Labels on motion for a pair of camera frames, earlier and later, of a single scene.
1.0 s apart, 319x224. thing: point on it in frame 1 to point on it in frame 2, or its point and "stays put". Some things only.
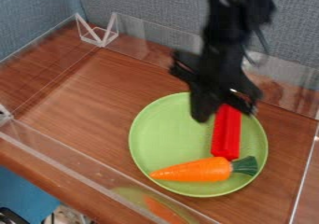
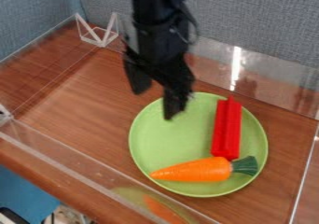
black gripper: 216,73 to 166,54
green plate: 168,137 stays put
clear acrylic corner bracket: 97,35 stays put
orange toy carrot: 209,170 stays put
